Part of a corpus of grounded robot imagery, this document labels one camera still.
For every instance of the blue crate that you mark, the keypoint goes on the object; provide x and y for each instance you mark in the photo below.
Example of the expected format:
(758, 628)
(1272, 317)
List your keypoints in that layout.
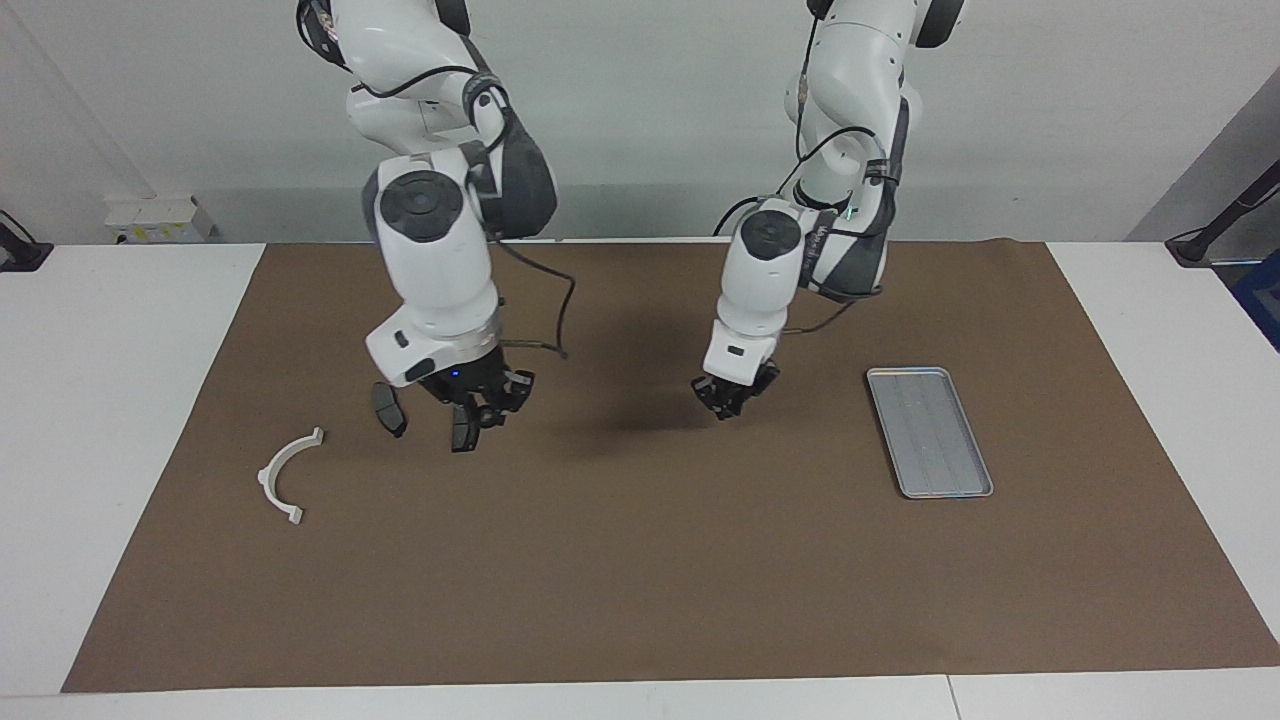
(1262, 300)

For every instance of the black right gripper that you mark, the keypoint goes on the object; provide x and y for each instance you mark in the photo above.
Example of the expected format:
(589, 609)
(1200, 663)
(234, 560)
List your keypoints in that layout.
(465, 385)

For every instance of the short dark grey brake pad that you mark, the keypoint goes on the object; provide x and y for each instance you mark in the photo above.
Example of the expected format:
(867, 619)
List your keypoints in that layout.
(462, 440)

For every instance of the brown table mat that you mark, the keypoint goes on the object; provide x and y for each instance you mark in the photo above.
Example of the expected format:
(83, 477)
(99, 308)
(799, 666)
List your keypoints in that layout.
(640, 580)

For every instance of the silver metal tray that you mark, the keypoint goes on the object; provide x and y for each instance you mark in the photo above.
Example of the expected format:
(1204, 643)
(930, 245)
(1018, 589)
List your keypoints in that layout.
(930, 435)

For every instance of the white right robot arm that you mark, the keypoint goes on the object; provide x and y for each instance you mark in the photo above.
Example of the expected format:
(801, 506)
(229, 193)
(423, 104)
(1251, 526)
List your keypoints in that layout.
(440, 270)

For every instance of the long dark grey brake pad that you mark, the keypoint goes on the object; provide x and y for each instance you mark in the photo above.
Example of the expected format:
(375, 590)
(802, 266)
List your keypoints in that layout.
(388, 410)

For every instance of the white power strip box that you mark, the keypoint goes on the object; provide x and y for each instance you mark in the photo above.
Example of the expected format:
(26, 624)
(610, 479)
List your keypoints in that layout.
(160, 215)

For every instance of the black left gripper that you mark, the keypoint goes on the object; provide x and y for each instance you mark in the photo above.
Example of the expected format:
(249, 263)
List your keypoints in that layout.
(745, 380)

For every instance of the black clamp mount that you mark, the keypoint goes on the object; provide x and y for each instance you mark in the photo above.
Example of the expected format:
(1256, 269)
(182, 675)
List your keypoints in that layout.
(20, 255)

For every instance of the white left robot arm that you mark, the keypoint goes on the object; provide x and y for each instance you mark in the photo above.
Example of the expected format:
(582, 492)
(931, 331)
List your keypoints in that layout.
(755, 290)

